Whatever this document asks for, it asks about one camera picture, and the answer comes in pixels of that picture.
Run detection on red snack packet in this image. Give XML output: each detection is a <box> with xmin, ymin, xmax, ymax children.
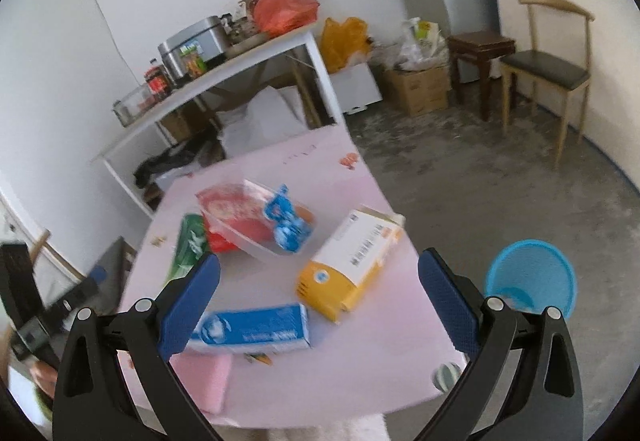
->
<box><xmin>196</xmin><ymin>185</ymin><xmax>273</xmax><ymax>254</ymax></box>

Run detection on clear glass container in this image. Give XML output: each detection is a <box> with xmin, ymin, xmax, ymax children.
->
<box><xmin>112</xmin><ymin>85</ymin><xmax>157</xmax><ymax>128</ymax></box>

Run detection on blue and white toothpaste box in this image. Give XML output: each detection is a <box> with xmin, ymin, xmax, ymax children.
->
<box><xmin>182</xmin><ymin>303</ymin><xmax>312</xmax><ymax>356</ymax></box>

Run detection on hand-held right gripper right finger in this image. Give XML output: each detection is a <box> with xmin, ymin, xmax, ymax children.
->
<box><xmin>415</xmin><ymin>248</ymin><xmax>586</xmax><ymax>441</ymax></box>

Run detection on red-labelled jar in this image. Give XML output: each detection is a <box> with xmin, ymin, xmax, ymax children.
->
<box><xmin>145</xmin><ymin>59</ymin><xmax>172</xmax><ymax>102</ymax></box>

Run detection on wooden chair with dark seat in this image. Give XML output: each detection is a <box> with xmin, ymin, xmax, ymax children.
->
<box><xmin>500</xmin><ymin>0</ymin><xmax>596</xmax><ymax>170</ymax></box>

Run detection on brown cardboard box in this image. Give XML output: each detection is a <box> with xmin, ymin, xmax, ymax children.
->
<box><xmin>382</xmin><ymin>65</ymin><xmax>450</xmax><ymax>116</ymax></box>

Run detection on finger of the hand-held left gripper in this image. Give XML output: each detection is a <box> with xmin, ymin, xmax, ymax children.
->
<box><xmin>42</xmin><ymin>268</ymin><xmax>108</xmax><ymax>328</ymax></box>

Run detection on dark wooden stool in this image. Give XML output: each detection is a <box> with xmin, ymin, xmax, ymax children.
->
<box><xmin>446</xmin><ymin>32</ymin><xmax>517</xmax><ymax>122</ymax></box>

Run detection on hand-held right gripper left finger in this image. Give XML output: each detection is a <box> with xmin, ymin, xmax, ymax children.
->
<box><xmin>52</xmin><ymin>251</ymin><xmax>223</xmax><ymax>441</ymax></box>

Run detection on white foam sheet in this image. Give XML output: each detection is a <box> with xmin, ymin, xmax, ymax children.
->
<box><xmin>216</xmin><ymin>87</ymin><xmax>313</xmax><ymax>160</ymax></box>

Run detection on silver rice cooker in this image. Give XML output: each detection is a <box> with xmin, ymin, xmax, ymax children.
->
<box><xmin>157</xmin><ymin>16</ymin><xmax>228</xmax><ymax>88</ymax></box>

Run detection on blue snack packet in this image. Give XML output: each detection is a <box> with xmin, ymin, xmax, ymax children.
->
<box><xmin>262</xmin><ymin>184</ymin><xmax>316</xmax><ymax>253</ymax></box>

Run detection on dark cloth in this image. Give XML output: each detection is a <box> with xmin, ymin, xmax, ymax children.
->
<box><xmin>132</xmin><ymin>144</ymin><xmax>211</xmax><ymax>189</ymax></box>

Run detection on pink folded cloth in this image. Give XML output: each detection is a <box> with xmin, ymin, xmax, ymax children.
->
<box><xmin>170</xmin><ymin>353</ymin><xmax>233</xmax><ymax>414</ymax></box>

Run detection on white plastic bags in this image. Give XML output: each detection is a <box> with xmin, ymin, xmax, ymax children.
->
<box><xmin>382</xmin><ymin>18</ymin><xmax>448</xmax><ymax>72</ymax></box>

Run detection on yellow plastic bag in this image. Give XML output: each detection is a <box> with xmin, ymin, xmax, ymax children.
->
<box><xmin>320</xmin><ymin>17</ymin><xmax>373</xmax><ymax>73</ymax></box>

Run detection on green plastic bottle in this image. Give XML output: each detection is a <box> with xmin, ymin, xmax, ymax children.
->
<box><xmin>165</xmin><ymin>213</ymin><xmax>211</xmax><ymax>287</ymax></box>

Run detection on yellow and white carton box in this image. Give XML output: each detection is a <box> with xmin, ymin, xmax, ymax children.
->
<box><xmin>295</xmin><ymin>207</ymin><xmax>407</xmax><ymax>325</ymax></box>

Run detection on white side table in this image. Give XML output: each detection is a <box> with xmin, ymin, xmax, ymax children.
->
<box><xmin>90</xmin><ymin>28</ymin><xmax>347</xmax><ymax>221</ymax></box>

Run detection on blue plastic bin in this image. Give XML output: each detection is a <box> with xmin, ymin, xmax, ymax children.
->
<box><xmin>483</xmin><ymin>239</ymin><xmax>578</xmax><ymax>317</ymax></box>

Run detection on clear red-printed plastic wrapper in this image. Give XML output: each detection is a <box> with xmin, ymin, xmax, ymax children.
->
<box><xmin>199</xmin><ymin>180</ymin><xmax>316</xmax><ymax>265</ymax></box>

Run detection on orange plastic bag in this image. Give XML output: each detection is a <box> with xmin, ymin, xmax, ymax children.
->
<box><xmin>252</xmin><ymin>0</ymin><xmax>321</xmax><ymax>38</ymax></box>

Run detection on person's left hand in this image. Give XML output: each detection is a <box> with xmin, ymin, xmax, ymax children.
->
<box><xmin>29</xmin><ymin>362</ymin><xmax>58</xmax><ymax>399</ymax></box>

